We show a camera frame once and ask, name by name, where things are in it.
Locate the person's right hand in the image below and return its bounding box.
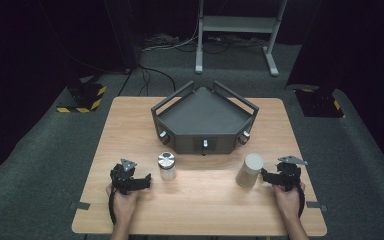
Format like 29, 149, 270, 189
272, 181, 307, 222

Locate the white plastic cup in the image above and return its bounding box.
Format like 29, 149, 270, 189
235, 153, 265, 189

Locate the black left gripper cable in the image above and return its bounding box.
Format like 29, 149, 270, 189
107, 187, 118, 226

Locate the glass jar with silver lid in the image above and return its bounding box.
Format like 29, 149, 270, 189
157, 151, 178, 182

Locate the grey metal stand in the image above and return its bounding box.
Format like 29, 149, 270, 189
194, 0, 289, 78

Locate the dark grey corner rack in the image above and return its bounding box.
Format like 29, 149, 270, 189
150, 79, 260, 157

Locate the person's left hand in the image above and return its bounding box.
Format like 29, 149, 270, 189
105, 182, 142, 228

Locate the bundle of floor cables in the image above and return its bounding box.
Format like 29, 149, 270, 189
141, 32, 268, 55

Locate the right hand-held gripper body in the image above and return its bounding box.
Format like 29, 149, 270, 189
273, 155, 309, 193

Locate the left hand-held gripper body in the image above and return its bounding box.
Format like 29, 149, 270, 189
109, 158, 142, 196

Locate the dark curtain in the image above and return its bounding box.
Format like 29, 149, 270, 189
285, 0, 384, 185
0, 0, 140, 182

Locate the black yellow striped base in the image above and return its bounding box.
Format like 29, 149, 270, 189
294, 87, 345, 119
56, 82, 108, 114

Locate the grey tape strip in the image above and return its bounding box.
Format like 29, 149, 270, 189
70, 201, 91, 211
305, 200, 329, 212

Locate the black floor cable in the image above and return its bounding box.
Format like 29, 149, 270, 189
117, 64, 177, 98

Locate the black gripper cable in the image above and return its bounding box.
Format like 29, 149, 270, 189
107, 187, 118, 226
297, 185, 307, 220

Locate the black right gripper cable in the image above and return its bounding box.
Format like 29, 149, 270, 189
297, 185, 307, 220

